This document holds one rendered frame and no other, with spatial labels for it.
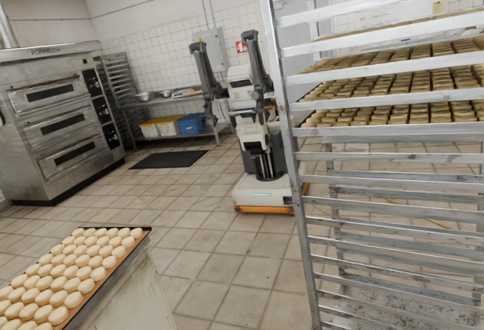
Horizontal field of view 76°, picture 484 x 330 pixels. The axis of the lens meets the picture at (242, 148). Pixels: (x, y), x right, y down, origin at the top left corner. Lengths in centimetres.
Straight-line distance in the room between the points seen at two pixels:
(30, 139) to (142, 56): 276
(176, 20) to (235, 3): 115
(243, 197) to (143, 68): 423
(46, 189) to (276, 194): 314
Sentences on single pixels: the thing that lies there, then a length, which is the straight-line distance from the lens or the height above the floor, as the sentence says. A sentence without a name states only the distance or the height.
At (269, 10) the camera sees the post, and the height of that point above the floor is 163.
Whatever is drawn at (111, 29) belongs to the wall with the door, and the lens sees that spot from 686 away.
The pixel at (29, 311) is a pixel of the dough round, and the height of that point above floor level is 92.
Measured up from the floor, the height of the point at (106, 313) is 79.
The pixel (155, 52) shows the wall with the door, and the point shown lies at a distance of 629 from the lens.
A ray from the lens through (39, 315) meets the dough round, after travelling 121.
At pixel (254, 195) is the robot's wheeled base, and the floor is 24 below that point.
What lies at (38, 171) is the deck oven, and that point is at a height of 53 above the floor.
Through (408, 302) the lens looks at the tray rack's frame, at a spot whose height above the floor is 15.
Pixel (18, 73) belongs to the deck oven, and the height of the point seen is 174.
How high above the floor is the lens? 156
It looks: 19 degrees down
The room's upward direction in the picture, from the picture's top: 12 degrees counter-clockwise
